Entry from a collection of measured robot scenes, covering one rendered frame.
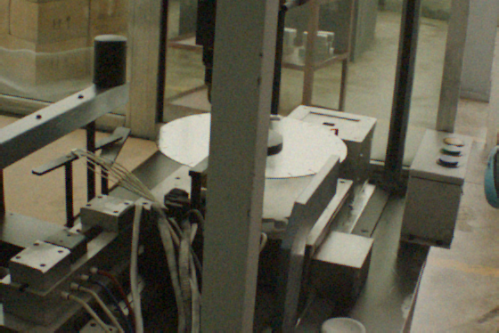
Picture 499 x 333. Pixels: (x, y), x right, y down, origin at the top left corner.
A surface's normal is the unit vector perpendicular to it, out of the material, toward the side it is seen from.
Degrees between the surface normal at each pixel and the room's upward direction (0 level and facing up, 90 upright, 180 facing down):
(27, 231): 0
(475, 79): 90
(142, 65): 90
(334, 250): 0
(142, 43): 90
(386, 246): 0
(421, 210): 90
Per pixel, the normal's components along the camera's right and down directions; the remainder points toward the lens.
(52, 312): 0.94, 0.17
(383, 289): 0.07, -0.94
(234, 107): -0.34, 0.29
